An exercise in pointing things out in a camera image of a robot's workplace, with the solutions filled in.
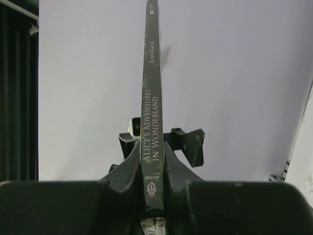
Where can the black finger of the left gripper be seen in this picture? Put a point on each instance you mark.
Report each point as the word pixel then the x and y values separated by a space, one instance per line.
pixel 191 144
pixel 130 147

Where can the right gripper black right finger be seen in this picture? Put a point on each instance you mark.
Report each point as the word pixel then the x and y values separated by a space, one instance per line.
pixel 198 207

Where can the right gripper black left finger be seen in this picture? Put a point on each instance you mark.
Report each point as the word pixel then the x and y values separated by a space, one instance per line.
pixel 104 207

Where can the green yellow Alice book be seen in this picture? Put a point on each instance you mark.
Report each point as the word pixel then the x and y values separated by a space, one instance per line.
pixel 151 134

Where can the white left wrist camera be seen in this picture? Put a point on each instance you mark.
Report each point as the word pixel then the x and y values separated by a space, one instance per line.
pixel 134 127

